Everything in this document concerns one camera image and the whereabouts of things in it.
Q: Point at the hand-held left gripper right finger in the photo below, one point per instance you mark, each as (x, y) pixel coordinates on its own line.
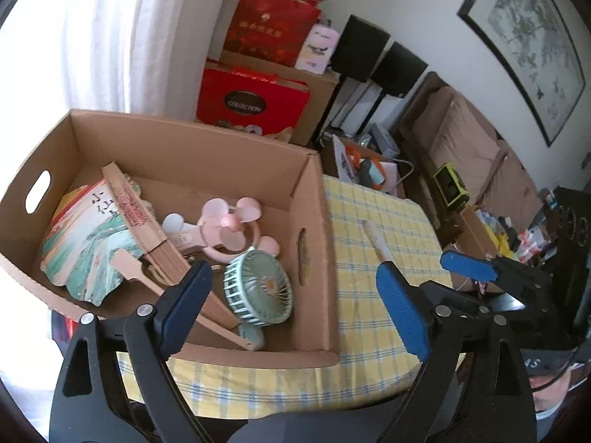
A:
(401, 314)

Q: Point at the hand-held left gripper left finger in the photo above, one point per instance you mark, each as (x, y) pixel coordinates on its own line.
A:
(184, 304)

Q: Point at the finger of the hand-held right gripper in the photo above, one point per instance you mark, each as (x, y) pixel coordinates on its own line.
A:
(466, 265)
(535, 327)

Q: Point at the pink handheld fan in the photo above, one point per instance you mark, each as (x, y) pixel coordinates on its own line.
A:
(226, 233)

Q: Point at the brown cardboard box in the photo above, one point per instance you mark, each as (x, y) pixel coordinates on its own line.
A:
(207, 166)

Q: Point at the person's right forearm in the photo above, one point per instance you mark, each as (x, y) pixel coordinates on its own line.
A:
(549, 397)

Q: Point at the carton of mixed clutter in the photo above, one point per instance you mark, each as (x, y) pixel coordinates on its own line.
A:
(480, 235)

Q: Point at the yellow checked tablecloth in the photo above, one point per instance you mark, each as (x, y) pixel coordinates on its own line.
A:
(369, 286)

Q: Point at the wooden paddle stick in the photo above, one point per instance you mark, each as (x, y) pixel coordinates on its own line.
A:
(129, 267)

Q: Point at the teal handheld fan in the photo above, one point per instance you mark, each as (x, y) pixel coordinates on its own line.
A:
(258, 290)

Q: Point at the white folded fan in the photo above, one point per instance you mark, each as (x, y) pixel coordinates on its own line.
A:
(378, 240)

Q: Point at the green and black device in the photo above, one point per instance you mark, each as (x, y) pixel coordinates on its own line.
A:
(450, 187)

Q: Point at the long brown fan box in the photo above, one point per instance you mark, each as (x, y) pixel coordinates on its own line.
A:
(134, 212)

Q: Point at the printed paper hand fan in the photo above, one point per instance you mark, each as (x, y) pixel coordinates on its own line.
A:
(87, 244)

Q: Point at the beige sofa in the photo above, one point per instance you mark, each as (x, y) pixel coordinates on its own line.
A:
(466, 143)

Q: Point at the open carton with orange items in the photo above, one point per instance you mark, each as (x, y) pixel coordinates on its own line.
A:
(360, 166)

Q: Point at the black speaker stand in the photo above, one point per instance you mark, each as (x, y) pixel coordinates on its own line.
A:
(330, 106)
(376, 110)

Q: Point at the black speaker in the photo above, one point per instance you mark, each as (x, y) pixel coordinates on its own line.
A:
(360, 48)
(399, 71)

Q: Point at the red gift box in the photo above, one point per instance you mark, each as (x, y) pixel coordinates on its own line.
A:
(249, 101)

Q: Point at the framed ink painting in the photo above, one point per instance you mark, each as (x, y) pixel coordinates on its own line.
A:
(531, 32)

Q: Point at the pink and white small box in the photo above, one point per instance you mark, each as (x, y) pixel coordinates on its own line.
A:
(318, 48)

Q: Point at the white curtain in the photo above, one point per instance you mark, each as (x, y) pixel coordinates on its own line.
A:
(115, 32)

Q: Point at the red gift bag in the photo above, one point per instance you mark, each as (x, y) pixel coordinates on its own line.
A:
(272, 27)

